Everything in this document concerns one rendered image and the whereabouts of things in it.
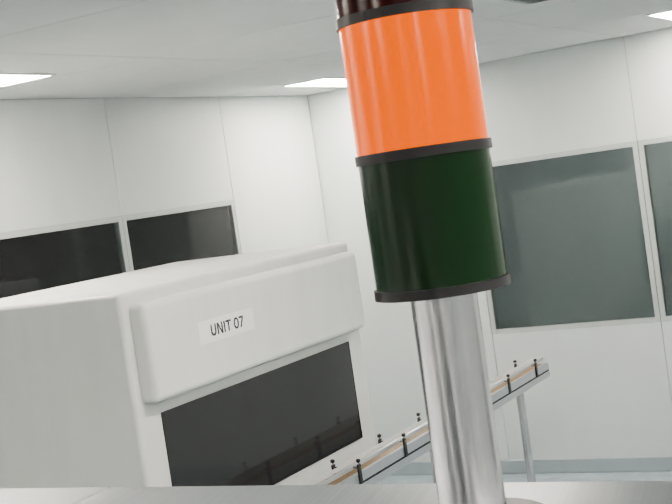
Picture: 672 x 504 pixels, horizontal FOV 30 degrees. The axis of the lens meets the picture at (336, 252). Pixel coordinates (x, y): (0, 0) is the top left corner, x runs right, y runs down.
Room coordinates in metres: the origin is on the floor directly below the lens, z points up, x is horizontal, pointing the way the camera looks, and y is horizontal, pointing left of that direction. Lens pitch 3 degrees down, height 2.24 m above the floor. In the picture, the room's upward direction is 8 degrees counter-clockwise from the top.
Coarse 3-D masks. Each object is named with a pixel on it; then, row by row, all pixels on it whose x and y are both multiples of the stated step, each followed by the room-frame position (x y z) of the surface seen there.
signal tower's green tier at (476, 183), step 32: (416, 160) 0.44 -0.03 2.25; (448, 160) 0.44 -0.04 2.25; (480, 160) 0.45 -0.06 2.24; (384, 192) 0.45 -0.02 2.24; (416, 192) 0.44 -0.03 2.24; (448, 192) 0.44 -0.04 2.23; (480, 192) 0.45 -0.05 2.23; (384, 224) 0.45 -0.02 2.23; (416, 224) 0.44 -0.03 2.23; (448, 224) 0.44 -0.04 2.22; (480, 224) 0.44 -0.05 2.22; (384, 256) 0.45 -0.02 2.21; (416, 256) 0.44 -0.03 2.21; (448, 256) 0.44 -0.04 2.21; (480, 256) 0.44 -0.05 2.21; (384, 288) 0.45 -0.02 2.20; (416, 288) 0.44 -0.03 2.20
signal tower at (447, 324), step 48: (432, 0) 0.44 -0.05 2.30; (480, 144) 0.45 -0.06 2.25; (480, 288) 0.44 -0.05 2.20; (432, 336) 0.45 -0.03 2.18; (480, 336) 0.46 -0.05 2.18; (432, 384) 0.45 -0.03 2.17; (480, 384) 0.45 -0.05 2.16; (432, 432) 0.46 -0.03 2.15; (480, 432) 0.45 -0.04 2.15; (480, 480) 0.45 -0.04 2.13
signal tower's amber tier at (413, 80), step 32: (352, 32) 0.45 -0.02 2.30; (384, 32) 0.44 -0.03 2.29; (416, 32) 0.44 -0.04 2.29; (448, 32) 0.44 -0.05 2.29; (352, 64) 0.45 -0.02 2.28; (384, 64) 0.44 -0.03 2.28; (416, 64) 0.44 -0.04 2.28; (448, 64) 0.44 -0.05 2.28; (352, 96) 0.46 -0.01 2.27; (384, 96) 0.44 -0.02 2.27; (416, 96) 0.44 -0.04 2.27; (448, 96) 0.44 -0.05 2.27; (480, 96) 0.45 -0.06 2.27; (384, 128) 0.44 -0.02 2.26; (416, 128) 0.44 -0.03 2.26; (448, 128) 0.44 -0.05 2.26; (480, 128) 0.45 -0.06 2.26
